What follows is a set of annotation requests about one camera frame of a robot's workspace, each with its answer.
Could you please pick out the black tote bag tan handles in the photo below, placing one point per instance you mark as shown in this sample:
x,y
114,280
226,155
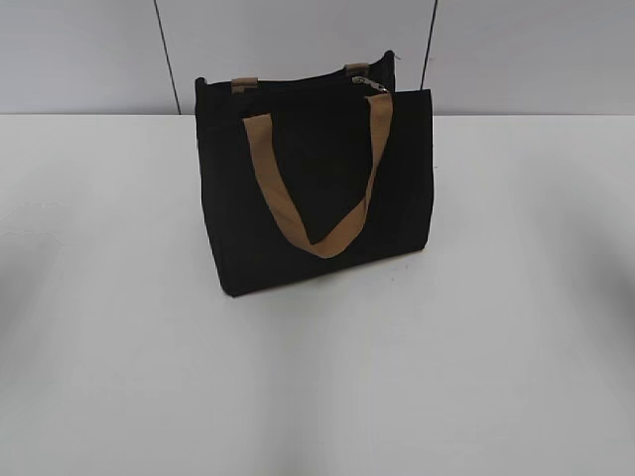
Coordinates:
x,y
302,178

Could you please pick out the silver zipper pull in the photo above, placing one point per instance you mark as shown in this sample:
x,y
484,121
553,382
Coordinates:
x,y
362,80

